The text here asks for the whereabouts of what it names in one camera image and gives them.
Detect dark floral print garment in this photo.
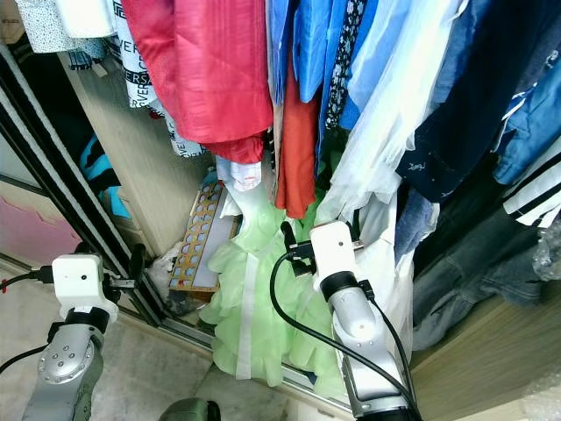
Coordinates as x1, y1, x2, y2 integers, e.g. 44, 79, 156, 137
324, 0, 369, 132

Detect blue denim jeans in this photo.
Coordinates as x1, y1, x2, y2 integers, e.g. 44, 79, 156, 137
393, 189, 544, 352

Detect bright blue shirt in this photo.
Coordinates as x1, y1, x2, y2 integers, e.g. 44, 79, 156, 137
267, 0, 352, 104

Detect plain white garment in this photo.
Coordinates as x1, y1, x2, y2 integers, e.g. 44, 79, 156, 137
55, 0, 119, 40

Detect black wardrobe door frame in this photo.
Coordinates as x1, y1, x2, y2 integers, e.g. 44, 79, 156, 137
0, 35, 167, 327

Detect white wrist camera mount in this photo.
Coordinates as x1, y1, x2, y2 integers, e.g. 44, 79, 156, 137
307, 221, 360, 278
50, 253, 120, 323

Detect wooden wardrobe ledge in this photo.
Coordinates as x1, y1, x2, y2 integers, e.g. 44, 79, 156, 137
408, 281, 561, 421

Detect wooden wardrobe partition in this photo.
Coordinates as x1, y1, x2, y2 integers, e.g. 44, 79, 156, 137
57, 53, 216, 264

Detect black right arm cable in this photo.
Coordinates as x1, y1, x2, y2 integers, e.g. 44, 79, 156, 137
268, 247, 420, 413

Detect white sheer garment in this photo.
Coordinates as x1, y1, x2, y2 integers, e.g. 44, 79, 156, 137
314, 0, 467, 369

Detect tan hanging garment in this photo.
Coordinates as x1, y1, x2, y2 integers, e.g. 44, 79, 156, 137
0, 0, 25, 45

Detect orange hanging garment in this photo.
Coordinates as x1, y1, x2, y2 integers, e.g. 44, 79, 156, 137
273, 75, 320, 220

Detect blue denim shirt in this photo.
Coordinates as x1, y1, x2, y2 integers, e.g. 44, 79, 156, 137
491, 44, 561, 187

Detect black white lettered garment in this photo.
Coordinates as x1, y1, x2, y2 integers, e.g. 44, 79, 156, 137
110, 0, 204, 159

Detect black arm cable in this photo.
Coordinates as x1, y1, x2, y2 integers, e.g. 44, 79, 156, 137
0, 268, 58, 374
268, 247, 420, 413

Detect light blue shirt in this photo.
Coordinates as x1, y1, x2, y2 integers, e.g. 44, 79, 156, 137
342, 0, 444, 132

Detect black white striped garment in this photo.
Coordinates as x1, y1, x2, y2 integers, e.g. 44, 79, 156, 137
502, 158, 561, 231

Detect light green frilly dress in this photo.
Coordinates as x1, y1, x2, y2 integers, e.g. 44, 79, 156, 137
210, 189, 347, 400

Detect small white pink garment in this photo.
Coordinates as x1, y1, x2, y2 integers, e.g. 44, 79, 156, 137
222, 156, 266, 220

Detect white dotted shirt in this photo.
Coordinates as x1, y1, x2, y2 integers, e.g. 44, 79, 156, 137
16, 0, 78, 54

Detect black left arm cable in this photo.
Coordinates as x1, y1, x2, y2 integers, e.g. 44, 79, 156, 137
0, 268, 58, 374

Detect blue black striped cloth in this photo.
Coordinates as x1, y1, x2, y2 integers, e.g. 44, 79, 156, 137
79, 132, 119, 198

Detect pink grey sliding door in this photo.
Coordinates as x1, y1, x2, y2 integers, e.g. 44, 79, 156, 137
0, 132, 64, 268

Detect grey robot left leg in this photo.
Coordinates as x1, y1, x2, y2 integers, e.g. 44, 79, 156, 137
158, 397, 223, 421

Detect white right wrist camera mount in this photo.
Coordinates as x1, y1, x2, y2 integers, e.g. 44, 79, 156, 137
307, 221, 360, 278

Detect navy garment with logo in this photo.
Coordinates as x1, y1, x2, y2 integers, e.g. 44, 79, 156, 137
394, 0, 546, 204

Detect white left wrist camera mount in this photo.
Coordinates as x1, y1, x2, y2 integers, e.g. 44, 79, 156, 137
50, 253, 120, 323

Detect red hanging garment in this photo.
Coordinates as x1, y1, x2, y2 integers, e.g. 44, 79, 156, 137
121, 0, 275, 166

